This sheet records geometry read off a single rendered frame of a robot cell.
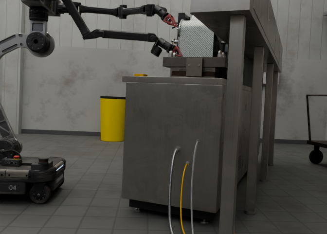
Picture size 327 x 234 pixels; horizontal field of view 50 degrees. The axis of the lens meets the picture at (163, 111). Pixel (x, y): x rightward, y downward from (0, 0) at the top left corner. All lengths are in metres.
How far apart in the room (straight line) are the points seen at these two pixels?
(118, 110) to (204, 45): 3.53
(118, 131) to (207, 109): 3.81
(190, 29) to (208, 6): 0.90
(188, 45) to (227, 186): 1.15
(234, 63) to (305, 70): 5.58
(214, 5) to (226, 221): 0.93
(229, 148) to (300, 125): 5.55
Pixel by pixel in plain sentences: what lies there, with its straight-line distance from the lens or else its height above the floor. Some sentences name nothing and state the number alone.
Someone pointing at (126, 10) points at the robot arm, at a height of 1.44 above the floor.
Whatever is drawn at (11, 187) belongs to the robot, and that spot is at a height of 0.12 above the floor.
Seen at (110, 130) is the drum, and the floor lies 0.19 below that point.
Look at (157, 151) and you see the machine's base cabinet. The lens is 2.20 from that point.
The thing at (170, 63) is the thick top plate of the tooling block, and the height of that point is 0.99.
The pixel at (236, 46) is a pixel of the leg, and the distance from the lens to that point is 1.55.
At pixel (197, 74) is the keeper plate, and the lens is 2.14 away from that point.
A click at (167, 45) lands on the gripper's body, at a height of 1.13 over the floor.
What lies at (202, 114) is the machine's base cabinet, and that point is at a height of 0.68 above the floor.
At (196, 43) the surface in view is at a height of 1.15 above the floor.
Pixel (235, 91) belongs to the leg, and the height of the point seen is 0.81.
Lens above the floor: 0.78
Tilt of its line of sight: 2 degrees down
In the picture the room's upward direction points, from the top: 3 degrees clockwise
